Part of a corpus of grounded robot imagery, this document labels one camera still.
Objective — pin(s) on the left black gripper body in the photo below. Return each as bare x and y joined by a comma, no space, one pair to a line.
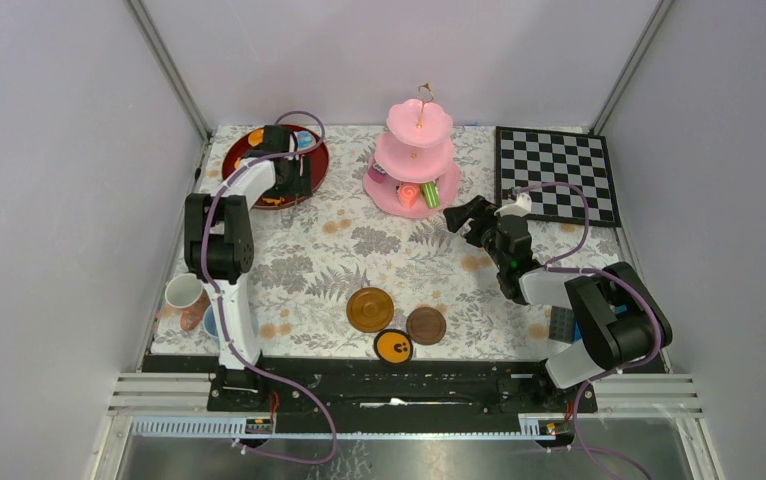
293,184

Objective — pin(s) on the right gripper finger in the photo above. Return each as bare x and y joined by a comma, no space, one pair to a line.
481,222
459,219

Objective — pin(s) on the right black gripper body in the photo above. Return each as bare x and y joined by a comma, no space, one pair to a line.
490,245

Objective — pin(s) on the blue frosted donut toy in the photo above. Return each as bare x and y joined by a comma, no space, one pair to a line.
305,139

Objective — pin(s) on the orange pancake stack toy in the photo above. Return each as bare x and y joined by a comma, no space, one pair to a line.
256,137

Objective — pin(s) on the dark red round tray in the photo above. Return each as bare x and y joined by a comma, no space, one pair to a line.
317,169

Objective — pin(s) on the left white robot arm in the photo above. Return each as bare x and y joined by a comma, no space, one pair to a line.
218,237

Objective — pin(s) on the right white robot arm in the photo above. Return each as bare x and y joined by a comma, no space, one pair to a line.
617,319

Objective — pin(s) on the green layered cake slice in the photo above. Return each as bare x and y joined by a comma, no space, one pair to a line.
430,194

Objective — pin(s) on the black white chessboard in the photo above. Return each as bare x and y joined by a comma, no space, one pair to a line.
575,167

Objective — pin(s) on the pink three-tier cake stand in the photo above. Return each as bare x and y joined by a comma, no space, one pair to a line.
416,147

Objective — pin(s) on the purple cake slice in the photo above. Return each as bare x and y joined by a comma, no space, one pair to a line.
377,173

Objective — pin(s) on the dark grey brick baseplate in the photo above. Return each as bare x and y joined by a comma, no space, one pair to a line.
563,326

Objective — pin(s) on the dark brown wooden coaster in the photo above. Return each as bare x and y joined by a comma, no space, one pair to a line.
426,326

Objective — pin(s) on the light brown wooden coaster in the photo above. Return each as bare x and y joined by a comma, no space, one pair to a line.
370,309

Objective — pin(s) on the orange face black coaster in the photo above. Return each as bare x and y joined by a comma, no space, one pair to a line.
393,347

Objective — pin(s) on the white pink mug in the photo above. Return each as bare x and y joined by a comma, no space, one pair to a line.
186,293

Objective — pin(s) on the light blue mug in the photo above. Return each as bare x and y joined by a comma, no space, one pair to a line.
209,324

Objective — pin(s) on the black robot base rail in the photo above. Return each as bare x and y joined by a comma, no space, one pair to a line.
306,395

